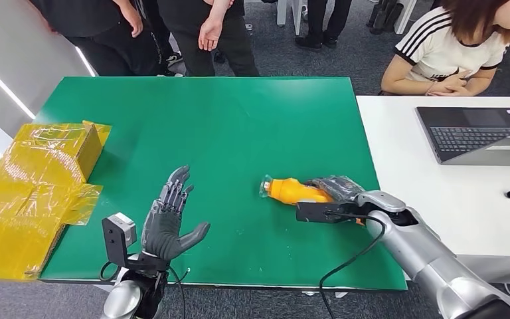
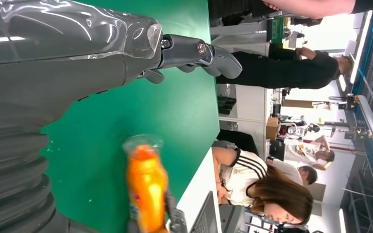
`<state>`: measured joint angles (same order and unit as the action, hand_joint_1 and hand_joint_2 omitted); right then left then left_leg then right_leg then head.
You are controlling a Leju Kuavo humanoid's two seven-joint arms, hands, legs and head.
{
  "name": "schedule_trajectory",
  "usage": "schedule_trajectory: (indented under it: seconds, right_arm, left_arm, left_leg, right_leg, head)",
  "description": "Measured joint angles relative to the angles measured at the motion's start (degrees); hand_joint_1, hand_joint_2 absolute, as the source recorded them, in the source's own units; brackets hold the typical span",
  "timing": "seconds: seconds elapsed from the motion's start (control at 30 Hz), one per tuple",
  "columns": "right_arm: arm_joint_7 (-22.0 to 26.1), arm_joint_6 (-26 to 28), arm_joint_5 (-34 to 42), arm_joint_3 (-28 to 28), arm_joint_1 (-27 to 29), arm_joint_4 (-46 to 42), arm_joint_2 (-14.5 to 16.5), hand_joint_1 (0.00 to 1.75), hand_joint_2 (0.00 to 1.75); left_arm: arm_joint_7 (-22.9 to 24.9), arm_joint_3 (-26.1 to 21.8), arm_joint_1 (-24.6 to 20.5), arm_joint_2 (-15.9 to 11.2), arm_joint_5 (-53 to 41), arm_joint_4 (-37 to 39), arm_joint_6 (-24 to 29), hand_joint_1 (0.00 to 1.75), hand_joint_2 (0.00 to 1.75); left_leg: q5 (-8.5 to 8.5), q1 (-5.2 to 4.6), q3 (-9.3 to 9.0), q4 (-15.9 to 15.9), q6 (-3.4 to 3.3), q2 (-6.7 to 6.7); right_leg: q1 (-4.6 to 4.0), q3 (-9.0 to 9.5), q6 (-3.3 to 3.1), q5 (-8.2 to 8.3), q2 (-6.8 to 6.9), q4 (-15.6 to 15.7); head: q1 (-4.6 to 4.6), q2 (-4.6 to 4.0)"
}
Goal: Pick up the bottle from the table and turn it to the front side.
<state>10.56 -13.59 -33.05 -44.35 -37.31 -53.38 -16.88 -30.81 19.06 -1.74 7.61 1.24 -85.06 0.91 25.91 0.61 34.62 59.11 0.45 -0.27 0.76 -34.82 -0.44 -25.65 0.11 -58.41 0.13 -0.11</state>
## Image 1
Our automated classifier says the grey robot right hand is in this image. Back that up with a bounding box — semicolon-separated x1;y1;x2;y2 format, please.
305;175;366;204

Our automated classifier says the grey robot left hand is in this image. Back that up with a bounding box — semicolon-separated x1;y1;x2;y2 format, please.
140;165;211;261

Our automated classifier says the orange plastic bottle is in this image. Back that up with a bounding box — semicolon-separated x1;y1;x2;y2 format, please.
259;174;366;226

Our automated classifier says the yellow taped cardboard box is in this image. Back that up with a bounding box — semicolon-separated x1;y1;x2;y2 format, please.
0;120;112;282

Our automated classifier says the dark grey laptop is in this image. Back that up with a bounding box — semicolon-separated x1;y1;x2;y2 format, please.
416;106;510;167

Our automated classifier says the standing person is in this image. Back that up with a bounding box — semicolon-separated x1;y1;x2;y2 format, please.
28;0;168;77
294;0;353;49
157;0;260;77

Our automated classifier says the white furniture leg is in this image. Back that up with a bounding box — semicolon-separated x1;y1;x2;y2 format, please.
277;0;303;36
393;0;418;35

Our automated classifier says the seated person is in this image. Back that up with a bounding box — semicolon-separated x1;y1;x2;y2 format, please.
380;0;510;97

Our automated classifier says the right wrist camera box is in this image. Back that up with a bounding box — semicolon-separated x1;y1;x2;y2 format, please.
296;201;361;225

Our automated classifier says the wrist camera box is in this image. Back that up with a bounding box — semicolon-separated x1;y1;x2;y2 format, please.
102;212;138;268
296;201;361;225

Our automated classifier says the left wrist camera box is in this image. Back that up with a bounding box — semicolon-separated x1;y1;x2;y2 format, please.
102;212;138;268

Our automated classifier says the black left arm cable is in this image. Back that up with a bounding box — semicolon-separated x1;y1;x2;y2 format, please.
100;262;191;319

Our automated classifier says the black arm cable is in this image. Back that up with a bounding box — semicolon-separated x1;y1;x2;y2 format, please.
100;262;191;319
318;210;388;319

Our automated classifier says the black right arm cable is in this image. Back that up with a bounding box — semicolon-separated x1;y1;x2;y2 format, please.
318;210;388;319

